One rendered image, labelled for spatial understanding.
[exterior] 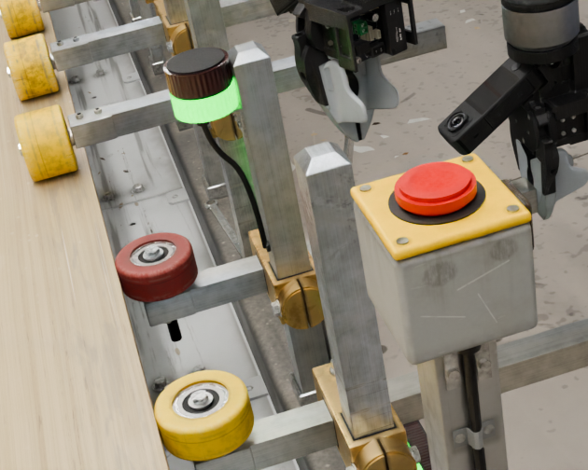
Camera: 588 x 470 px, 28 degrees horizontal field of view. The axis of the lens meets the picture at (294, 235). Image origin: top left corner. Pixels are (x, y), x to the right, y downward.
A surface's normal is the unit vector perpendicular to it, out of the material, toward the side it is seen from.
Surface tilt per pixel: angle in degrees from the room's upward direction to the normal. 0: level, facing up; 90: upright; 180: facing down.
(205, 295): 90
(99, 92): 0
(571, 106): 90
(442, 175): 0
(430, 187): 0
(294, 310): 90
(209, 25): 90
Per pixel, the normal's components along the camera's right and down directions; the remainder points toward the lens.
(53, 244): -0.17, -0.84
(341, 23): -0.80, 0.42
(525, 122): -0.95, 0.29
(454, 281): 0.25, 0.47
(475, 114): -0.62, -0.56
